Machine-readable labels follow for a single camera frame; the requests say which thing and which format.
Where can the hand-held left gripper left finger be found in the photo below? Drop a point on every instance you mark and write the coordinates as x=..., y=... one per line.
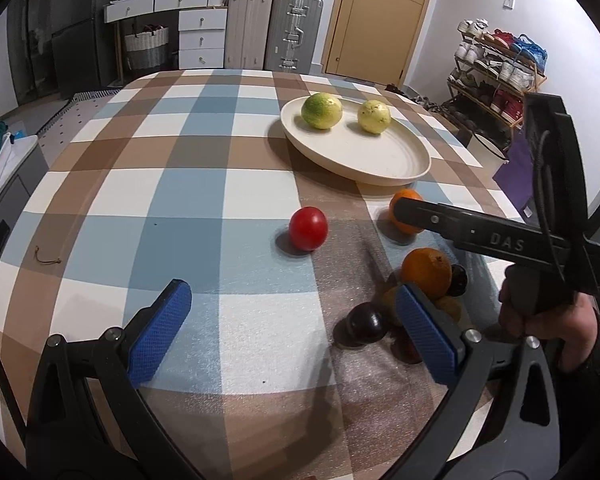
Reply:
x=162, y=332

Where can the yellow lemon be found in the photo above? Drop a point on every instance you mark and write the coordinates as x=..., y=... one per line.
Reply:
x=374, y=116

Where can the grey refrigerator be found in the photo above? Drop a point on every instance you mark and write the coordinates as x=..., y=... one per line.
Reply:
x=77, y=50

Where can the dark plum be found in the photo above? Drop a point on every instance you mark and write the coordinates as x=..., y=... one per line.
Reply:
x=458, y=280
x=365, y=324

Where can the person's right hand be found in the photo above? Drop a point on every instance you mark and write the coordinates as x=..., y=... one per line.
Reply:
x=580, y=325

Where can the white drawer cabinet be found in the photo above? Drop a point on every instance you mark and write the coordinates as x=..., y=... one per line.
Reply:
x=202, y=37

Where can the wooden shoe rack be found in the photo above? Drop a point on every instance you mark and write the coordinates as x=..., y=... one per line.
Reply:
x=485, y=95

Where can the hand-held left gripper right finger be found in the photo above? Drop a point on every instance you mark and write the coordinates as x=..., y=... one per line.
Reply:
x=425, y=332

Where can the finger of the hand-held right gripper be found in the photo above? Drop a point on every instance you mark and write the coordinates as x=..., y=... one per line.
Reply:
x=422, y=216

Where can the woven laundry basket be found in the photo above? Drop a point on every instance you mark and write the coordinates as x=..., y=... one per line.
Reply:
x=146, y=50

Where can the scattered sneakers group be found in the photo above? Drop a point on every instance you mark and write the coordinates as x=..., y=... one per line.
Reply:
x=420, y=102

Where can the cream round plate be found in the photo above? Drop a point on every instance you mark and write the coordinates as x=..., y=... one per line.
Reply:
x=370, y=155

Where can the brown rubber band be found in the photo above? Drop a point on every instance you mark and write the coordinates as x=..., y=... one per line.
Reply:
x=47, y=260

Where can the white bucket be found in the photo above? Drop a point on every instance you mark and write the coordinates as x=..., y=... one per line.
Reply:
x=487, y=145

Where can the brown kiwi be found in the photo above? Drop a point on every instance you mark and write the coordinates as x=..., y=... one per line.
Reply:
x=450, y=309
x=387, y=305

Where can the orange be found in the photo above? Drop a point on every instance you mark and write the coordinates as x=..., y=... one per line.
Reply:
x=426, y=272
x=405, y=195

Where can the row of assorted shoes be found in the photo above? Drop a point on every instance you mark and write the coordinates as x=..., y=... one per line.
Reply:
x=510, y=72

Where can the wooden door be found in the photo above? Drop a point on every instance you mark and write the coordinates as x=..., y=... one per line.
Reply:
x=380, y=20

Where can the beige suitcase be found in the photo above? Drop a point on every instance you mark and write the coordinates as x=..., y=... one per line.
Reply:
x=247, y=25

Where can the white desk with drawers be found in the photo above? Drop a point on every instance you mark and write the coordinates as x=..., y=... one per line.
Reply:
x=155, y=2

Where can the green lemon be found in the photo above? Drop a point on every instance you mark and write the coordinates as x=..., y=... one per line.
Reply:
x=321, y=111

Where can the silver suitcase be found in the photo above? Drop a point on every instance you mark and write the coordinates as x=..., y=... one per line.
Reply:
x=292, y=32

